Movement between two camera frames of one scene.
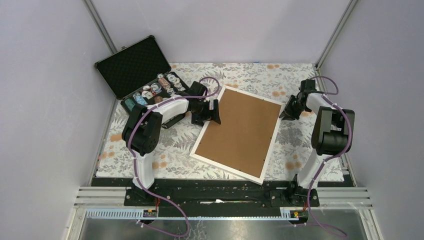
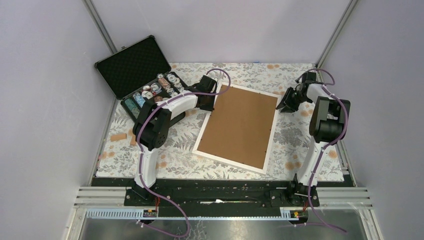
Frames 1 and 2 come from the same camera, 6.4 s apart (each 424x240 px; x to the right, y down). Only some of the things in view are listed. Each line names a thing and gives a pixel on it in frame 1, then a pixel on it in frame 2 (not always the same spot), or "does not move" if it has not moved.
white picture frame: x=239 y=173 to x=238 y=131
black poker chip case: x=139 y=74 does not move
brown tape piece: x=115 y=137 does not move
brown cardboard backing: x=242 y=140 does not move
